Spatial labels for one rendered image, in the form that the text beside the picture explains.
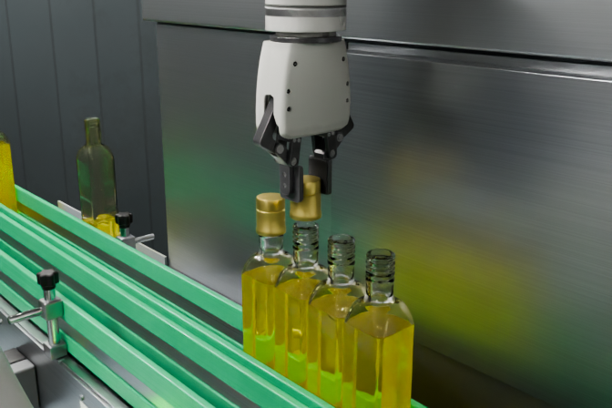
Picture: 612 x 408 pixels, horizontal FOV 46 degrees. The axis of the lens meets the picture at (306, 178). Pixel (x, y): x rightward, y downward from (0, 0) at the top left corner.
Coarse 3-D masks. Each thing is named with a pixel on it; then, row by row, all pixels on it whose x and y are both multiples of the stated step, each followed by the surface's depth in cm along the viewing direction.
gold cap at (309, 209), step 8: (304, 176) 80; (312, 176) 80; (304, 184) 78; (312, 184) 78; (320, 184) 79; (304, 192) 78; (312, 192) 78; (320, 192) 79; (304, 200) 78; (312, 200) 79; (320, 200) 80; (296, 208) 79; (304, 208) 79; (312, 208) 79; (320, 208) 80; (296, 216) 79; (304, 216) 79; (312, 216) 79; (320, 216) 80
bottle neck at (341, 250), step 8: (328, 240) 76; (336, 240) 78; (344, 240) 78; (352, 240) 76; (328, 248) 76; (336, 248) 76; (344, 248) 76; (352, 248) 76; (328, 256) 77; (336, 256) 76; (344, 256) 76; (352, 256) 76; (328, 264) 77; (336, 264) 76; (344, 264) 76; (352, 264) 77; (328, 272) 77; (336, 272) 76; (344, 272) 76; (352, 272) 77; (328, 280) 77; (336, 280) 77; (344, 280) 77; (352, 280) 77
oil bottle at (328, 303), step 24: (336, 288) 77; (360, 288) 77; (312, 312) 78; (336, 312) 75; (312, 336) 79; (336, 336) 76; (312, 360) 80; (336, 360) 77; (312, 384) 80; (336, 384) 77
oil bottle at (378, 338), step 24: (360, 312) 73; (384, 312) 72; (408, 312) 73; (360, 336) 73; (384, 336) 71; (408, 336) 74; (360, 360) 74; (384, 360) 72; (408, 360) 75; (360, 384) 74; (384, 384) 73; (408, 384) 76
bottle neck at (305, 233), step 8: (296, 224) 81; (304, 224) 82; (312, 224) 81; (296, 232) 80; (304, 232) 80; (312, 232) 80; (296, 240) 80; (304, 240) 80; (312, 240) 80; (296, 248) 81; (304, 248) 80; (312, 248) 80; (296, 256) 81; (304, 256) 80; (312, 256) 81; (296, 264) 81; (304, 264) 81; (312, 264) 81
